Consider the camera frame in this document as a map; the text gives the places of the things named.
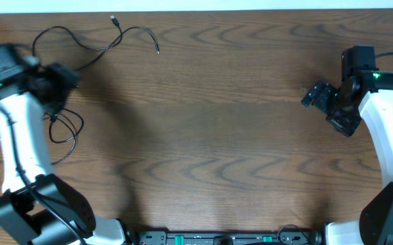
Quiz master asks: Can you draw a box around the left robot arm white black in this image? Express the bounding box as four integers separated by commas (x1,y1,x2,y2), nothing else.
0,44,130,244

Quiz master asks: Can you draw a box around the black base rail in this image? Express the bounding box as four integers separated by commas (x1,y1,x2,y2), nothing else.
124,225,326,245

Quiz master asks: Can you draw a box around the black usb cable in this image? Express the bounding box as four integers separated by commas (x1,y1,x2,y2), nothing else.
42,108,85,166
31,14,161,72

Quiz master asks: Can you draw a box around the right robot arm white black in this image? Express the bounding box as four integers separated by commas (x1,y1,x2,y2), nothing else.
301,46,393,244

